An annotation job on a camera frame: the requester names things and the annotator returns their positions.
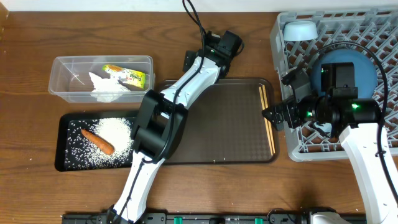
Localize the light blue cup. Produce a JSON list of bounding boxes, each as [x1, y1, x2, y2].
[[313, 122, 332, 133]]

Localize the yellow-green snack wrapper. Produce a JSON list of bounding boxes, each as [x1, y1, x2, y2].
[[102, 64, 146, 89]]

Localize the light blue bowl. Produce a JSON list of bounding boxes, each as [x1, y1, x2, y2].
[[283, 21, 318, 42]]

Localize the dark blue plate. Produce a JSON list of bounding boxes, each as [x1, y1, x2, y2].
[[309, 49, 377, 98]]

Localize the white napkin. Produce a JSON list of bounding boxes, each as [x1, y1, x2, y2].
[[88, 72, 130, 103]]

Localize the orange carrot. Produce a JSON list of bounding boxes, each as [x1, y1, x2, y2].
[[81, 129, 115, 155]]

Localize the white rice pile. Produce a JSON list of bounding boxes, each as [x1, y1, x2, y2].
[[63, 118, 133, 171]]

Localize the wooden chopstick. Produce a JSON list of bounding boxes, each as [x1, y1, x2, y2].
[[259, 85, 275, 156], [262, 85, 275, 156]]

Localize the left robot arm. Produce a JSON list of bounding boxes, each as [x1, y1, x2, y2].
[[106, 47, 238, 223]]

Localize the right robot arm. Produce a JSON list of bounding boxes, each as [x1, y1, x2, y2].
[[262, 96, 397, 223]]

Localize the grey dishwasher rack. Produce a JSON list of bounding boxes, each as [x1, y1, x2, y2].
[[270, 6, 397, 162]]

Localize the brown serving tray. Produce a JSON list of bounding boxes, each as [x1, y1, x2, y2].
[[165, 78, 279, 165]]

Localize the clear plastic bin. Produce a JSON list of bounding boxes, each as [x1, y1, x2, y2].
[[49, 55, 155, 103]]

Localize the black plastic tray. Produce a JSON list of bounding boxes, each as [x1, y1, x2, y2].
[[54, 110, 138, 172]]

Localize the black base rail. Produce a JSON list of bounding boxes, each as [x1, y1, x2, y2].
[[62, 213, 295, 224]]

